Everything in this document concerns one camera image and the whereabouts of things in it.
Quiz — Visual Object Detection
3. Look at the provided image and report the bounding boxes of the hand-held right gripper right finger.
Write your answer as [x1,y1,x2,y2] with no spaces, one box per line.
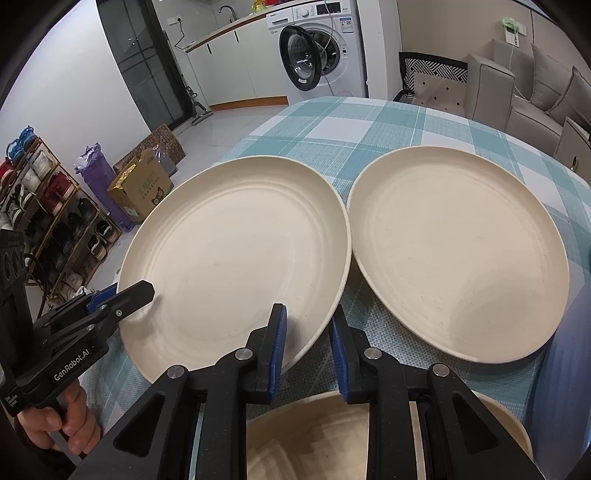
[329,304,546,480]

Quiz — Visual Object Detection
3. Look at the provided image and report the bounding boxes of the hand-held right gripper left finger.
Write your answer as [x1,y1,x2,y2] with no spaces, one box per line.
[68,303,288,480]

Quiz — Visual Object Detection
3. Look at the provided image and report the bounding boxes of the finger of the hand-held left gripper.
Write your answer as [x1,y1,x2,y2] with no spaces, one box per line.
[58,285,118,319]
[32,279,156,358]

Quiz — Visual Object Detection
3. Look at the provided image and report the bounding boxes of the cream round plate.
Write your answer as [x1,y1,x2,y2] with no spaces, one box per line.
[245,390,534,480]
[117,154,354,384]
[346,147,571,364]

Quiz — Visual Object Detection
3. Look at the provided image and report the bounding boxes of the person's left hand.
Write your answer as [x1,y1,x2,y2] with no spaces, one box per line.
[17,383,102,457]

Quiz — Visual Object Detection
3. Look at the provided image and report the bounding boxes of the wooden shoe rack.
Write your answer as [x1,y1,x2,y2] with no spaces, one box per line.
[0,124,123,301]

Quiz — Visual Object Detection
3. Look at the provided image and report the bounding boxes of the brown cardboard box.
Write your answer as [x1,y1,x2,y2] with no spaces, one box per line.
[107,148,175,224]

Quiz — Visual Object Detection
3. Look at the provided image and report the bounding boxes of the rows of shoes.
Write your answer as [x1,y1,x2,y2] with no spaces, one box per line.
[0,126,116,296]

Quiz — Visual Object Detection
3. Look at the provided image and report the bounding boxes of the purple plastic bag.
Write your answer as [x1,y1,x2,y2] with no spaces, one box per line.
[75,144,136,234]

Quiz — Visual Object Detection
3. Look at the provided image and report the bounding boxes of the flat patterned cardboard box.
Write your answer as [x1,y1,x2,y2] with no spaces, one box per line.
[113,124,185,176]

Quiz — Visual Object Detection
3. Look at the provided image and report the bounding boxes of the stick vacuum cleaner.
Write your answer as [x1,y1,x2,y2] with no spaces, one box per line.
[185,85,213,126]

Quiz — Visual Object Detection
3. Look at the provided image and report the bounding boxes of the teal white checked tablecloth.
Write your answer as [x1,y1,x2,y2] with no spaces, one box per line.
[78,96,591,480]

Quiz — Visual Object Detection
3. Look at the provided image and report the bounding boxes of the dark glass door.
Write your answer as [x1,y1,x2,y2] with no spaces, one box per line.
[97,0,192,134]

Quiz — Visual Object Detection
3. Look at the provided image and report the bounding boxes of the white kitchen counter cabinet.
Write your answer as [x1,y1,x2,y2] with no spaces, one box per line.
[185,9,289,109]

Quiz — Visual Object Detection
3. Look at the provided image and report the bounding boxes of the white washing machine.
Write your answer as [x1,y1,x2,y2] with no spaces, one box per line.
[265,0,368,99]

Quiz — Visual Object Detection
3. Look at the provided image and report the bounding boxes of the black white patterned floor chair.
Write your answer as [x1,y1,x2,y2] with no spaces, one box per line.
[398,52,469,108]

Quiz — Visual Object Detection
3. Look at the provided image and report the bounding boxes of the grey fabric sofa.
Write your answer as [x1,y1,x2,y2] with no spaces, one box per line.
[464,39,591,162]

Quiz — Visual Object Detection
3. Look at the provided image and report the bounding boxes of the grey sofa cushion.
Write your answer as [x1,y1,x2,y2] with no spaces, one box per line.
[549,67,591,127]
[530,44,573,109]

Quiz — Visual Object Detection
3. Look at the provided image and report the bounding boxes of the white charger cable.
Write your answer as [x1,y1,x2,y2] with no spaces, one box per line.
[507,44,528,100]

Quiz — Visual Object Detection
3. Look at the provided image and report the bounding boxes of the green wall charger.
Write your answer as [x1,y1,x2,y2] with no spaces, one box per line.
[501,17,525,47]

